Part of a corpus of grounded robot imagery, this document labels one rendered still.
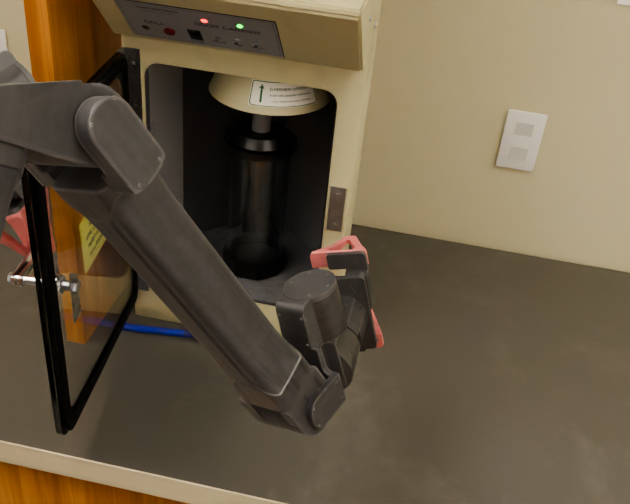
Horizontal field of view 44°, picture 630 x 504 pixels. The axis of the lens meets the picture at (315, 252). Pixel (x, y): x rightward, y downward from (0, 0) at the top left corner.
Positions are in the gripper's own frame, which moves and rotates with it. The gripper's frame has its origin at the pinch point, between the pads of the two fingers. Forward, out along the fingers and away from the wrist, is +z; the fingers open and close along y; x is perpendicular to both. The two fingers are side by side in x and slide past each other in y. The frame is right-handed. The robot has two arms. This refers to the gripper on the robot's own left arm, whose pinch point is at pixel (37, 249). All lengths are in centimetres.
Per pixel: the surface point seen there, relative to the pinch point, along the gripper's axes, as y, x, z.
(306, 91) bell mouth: -31.7, -25.0, 0.6
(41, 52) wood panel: -5.8, -14.1, -18.3
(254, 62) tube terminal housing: -28.0, -20.7, -6.8
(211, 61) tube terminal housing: -22.6, -21.2, -8.5
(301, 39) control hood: -36.5, -13.3, -9.7
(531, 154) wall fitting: -58, -58, 37
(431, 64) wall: -46, -61, 16
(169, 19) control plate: -22.4, -14.6, -16.6
